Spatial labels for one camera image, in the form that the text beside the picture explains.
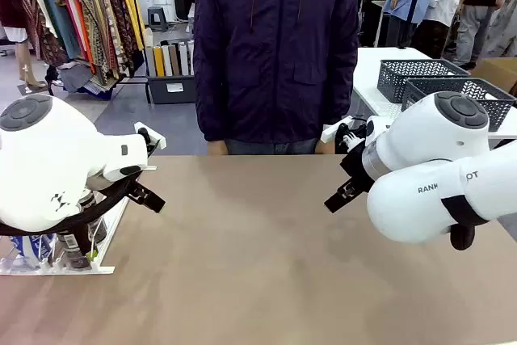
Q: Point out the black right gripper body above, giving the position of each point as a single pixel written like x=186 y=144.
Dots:
x=355 y=171

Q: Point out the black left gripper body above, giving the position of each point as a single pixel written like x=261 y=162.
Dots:
x=128 y=183

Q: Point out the dark coffee can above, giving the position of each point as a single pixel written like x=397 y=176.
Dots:
x=74 y=254
x=95 y=215

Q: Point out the grey plastic mesh basket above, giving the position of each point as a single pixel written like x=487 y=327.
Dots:
x=494 y=98
x=412 y=74

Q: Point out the person's left forearm navy sleeve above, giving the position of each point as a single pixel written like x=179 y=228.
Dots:
x=343 y=98

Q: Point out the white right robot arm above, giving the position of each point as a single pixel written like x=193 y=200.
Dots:
x=428 y=199

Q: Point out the person's right forearm navy sleeve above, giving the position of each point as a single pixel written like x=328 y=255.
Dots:
x=210 y=110

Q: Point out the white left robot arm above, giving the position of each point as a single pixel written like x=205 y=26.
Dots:
x=48 y=159

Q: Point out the white can dispenser rack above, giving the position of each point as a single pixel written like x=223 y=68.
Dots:
x=103 y=240

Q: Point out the person's left hand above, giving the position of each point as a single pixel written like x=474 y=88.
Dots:
x=325 y=148

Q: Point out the person's right hand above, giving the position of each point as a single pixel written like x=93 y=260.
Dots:
x=217 y=148

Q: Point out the white side table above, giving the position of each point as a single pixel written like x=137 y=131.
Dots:
x=371 y=74

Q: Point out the grey storage bin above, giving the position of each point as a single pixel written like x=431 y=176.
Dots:
x=173 y=88

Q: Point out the grey cloth pile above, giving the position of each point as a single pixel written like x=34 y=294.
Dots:
x=81 y=76

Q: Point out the yellow board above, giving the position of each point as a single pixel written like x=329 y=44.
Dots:
x=159 y=61

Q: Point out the brown board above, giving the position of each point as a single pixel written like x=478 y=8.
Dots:
x=174 y=60

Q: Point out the white board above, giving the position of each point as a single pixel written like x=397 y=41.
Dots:
x=183 y=59

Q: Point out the person in navy jacket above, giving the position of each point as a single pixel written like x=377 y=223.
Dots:
x=274 y=46

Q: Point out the orange hanging garment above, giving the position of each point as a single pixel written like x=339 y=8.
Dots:
x=85 y=34

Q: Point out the mannequin legs on stand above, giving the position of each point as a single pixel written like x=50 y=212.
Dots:
x=26 y=62

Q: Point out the grey plastic stool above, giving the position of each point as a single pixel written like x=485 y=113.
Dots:
x=157 y=18

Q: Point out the brown patterned hanging garment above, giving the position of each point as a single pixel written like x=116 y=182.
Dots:
x=115 y=13

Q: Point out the cardboard box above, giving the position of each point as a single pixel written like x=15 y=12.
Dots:
x=498 y=72

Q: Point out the yellow hanging garment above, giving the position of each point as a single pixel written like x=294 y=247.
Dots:
x=129 y=1

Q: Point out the teal hanging garment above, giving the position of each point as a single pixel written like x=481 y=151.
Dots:
x=56 y=9

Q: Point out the mannequin in grey dress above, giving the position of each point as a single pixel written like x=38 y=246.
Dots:
x=503 y=26

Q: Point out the bystander in black shirt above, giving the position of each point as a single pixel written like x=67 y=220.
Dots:
x=482 y=1

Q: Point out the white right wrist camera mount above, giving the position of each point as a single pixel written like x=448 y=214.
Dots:
x=333 y=130

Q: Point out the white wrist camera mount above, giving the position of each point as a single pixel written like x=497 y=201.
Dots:
x=333 y=130
x=155 y=139

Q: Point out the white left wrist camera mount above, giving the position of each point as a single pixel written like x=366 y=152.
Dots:
x=155 y=139

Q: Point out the black clothes rack frame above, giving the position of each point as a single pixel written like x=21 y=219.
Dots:
x=137 y=80

